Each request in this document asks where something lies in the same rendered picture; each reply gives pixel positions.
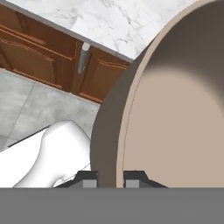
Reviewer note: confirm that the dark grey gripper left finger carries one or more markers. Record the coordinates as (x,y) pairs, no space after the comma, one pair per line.
(87,177)

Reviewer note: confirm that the beige pot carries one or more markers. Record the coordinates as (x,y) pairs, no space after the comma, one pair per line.
(175,116)

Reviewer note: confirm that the brown wooden cupboard door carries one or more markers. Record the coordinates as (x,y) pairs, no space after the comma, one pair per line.
(32,55)
(100,77)

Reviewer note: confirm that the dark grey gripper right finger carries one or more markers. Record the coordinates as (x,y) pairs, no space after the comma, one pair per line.
(134,176)

